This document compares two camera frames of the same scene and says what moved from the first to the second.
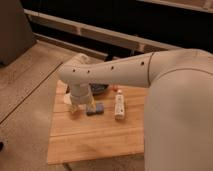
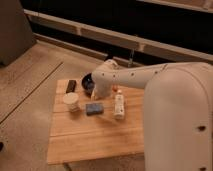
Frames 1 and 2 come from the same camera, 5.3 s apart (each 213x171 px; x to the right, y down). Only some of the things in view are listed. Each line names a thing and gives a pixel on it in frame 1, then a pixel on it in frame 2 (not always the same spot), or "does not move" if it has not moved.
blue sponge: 99,108 does not move
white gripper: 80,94 -> 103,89
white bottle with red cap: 119,106 does not move
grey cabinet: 16,36 does not move
